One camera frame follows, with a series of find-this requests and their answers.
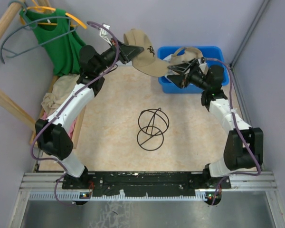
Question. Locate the green tank top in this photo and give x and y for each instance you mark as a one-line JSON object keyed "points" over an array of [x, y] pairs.
{"points": [[60, 40]]}

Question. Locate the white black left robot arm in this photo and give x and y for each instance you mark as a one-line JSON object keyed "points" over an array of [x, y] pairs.
{"points": [[52, 134]]}

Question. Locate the grey blue clothes hanger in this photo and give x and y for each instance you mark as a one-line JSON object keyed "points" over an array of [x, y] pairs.
{"points": [[22, 39]]}

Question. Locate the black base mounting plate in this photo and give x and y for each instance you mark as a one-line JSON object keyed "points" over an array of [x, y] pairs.
{"points": [[141, 183]]}

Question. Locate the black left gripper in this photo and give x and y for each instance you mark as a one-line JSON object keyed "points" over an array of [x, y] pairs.
{"points": [[126, 52]]}

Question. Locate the blue plastic bin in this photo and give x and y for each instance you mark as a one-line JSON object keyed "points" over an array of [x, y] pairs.
{"points": [[208, 52]]}

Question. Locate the tan cap with R logo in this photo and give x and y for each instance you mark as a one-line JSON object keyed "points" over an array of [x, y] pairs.
{"points": [[146, 62]]}

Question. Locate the beige cloth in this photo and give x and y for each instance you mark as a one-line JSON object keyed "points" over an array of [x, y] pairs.
{"points": [[62, 88]]}

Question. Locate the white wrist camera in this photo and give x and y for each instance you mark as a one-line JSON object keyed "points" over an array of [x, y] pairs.
{"points": [[103, 33], [203, 66]]}

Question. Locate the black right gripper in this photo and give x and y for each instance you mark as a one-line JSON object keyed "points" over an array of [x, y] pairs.
{"points": [[181, 80]]}

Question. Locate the yellow clothes hanger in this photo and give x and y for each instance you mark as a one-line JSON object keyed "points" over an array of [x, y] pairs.
{"points": [[44, 7]]}

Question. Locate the black wire hat stand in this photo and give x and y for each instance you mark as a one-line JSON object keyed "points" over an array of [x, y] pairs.
{"points": [[153, 123]]}

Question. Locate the wooden clothes rack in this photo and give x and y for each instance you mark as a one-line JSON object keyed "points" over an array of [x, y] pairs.
{"points": [[24, 79]]}

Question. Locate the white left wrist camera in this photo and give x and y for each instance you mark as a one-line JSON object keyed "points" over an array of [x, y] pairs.
{"points": [[103, 33]]}

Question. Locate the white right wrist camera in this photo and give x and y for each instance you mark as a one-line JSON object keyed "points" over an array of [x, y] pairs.
{"points": [[203, 66]]}

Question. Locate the pink cloth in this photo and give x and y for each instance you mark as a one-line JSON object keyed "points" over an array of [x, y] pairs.
{"points": [[71, 129]]}

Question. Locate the aluminium frame rail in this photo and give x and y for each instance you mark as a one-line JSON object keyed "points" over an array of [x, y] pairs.
{"points": [[48, 186]]}

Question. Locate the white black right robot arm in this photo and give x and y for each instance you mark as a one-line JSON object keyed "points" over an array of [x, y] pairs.
{"points": [[244, 145]]}

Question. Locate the wooden tray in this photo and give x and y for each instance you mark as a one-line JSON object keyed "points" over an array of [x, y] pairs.
{"points": [[78, 123]]}

